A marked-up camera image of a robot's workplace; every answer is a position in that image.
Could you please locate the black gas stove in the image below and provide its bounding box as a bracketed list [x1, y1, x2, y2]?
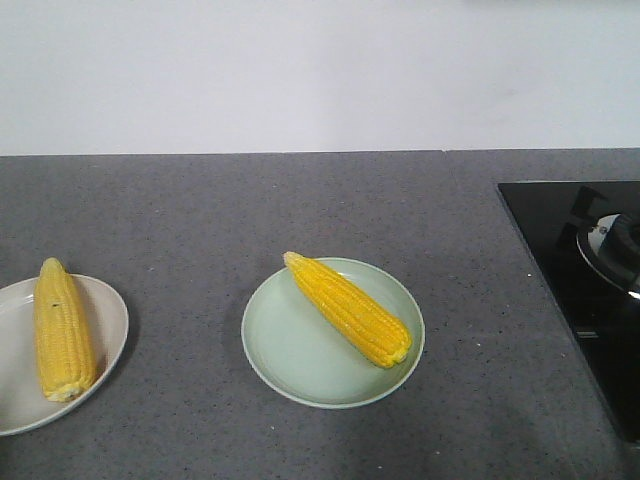
[498, 180, 639, 444]

